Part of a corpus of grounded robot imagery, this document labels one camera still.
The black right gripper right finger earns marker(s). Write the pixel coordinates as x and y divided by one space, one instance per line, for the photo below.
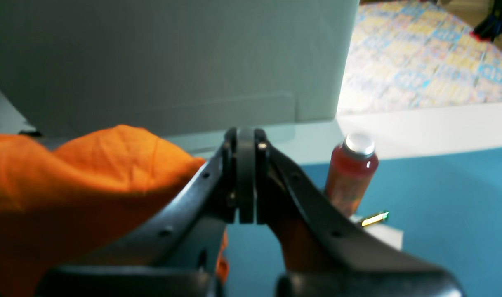
325 253

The red drink bottle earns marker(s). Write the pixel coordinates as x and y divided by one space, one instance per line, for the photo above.
352 166

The white storage box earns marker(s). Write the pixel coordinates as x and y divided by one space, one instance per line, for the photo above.
71 67

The orange t-shirt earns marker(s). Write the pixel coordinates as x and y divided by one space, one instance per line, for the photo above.
56 205

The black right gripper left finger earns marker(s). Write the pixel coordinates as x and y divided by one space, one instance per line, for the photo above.
173 254

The small yellow battery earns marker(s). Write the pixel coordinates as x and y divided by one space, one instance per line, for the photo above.
373 219

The patterned floor rug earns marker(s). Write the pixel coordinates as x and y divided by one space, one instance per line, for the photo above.
410 54

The teal table cloth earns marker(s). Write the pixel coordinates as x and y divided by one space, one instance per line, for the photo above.
449 207

